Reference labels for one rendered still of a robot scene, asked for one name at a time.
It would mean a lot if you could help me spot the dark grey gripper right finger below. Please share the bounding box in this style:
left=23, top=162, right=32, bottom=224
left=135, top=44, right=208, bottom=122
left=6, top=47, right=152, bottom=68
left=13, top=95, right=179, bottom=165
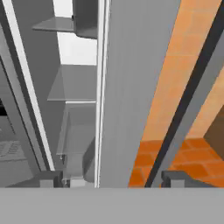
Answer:
left=160, top=170, right=217, bottom=188

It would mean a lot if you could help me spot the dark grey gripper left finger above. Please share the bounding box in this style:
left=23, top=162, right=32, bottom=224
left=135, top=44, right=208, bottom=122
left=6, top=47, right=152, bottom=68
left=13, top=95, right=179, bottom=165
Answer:
left=8, top=170, right=64, bottom=188

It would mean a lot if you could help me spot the grey fridge drawer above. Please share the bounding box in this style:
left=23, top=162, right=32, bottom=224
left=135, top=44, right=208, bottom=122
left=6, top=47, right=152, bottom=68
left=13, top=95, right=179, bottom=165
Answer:
left=55, top=101, right=97, bottom=157

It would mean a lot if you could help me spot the grey fridge shelf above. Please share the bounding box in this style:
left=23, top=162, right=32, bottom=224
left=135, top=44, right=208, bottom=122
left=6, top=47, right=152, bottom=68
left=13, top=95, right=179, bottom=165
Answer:
left=31, top=16, right=99, bottom=40
left=46, top=64, right=97, bottom=103

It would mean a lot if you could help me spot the grey fridge door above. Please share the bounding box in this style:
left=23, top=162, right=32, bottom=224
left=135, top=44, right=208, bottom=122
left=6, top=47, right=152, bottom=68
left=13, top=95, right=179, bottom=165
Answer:
left=94, top=0, right=182, bottom=188

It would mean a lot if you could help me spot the brown wooden cabinet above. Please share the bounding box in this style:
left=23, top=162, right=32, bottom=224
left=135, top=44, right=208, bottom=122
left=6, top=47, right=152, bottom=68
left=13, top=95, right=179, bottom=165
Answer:
left=203, top=112, right=224, bottom=155

